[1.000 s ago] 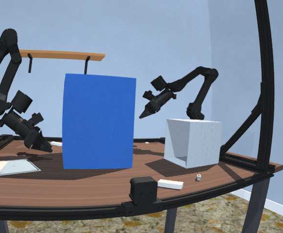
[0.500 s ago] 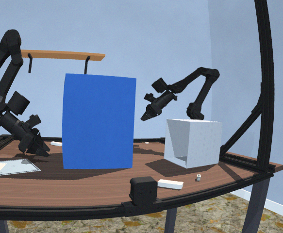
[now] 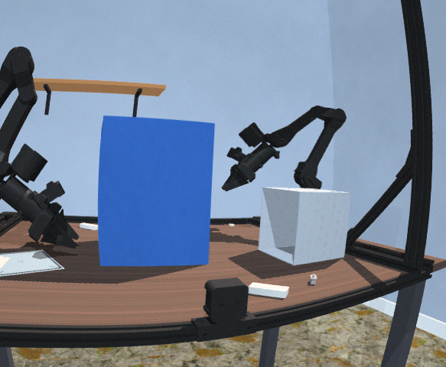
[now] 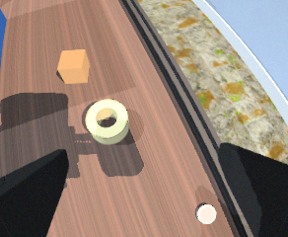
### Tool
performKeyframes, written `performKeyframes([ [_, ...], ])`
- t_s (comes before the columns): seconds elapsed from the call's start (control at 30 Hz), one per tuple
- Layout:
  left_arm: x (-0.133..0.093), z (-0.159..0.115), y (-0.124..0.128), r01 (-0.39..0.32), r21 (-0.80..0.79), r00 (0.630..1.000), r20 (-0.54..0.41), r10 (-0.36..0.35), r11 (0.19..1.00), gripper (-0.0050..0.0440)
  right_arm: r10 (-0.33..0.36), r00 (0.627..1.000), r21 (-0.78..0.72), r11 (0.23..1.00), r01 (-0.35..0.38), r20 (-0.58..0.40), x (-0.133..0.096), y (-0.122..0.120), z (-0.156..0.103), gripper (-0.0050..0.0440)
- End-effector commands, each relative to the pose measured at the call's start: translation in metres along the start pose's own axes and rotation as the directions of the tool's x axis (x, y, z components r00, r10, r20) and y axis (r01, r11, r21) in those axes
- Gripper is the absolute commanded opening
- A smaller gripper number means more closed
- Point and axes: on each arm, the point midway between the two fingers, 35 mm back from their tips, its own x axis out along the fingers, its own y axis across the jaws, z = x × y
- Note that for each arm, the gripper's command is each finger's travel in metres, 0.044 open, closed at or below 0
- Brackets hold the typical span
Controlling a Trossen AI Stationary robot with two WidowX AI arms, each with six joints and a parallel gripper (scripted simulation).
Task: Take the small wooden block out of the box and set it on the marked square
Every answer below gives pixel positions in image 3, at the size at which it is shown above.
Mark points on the white open-sided box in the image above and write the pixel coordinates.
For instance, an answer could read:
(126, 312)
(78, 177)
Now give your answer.
(319, 221)

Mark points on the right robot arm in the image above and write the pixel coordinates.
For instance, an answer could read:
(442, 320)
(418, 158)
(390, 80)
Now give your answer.
(306, 172)

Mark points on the white rectangular block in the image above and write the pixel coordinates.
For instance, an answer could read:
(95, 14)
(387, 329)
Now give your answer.
(88, 226)
(268, 290)

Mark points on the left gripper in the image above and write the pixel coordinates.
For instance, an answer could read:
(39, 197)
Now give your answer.
(54, 228)

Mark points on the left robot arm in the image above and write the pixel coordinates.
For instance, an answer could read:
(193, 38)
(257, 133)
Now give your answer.
(16, 72)

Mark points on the white square mat with dark border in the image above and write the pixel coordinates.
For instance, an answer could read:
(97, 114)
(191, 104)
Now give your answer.
(27, 262)

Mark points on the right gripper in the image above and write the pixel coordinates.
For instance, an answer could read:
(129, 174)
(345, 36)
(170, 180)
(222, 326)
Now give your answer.
(239, 175)

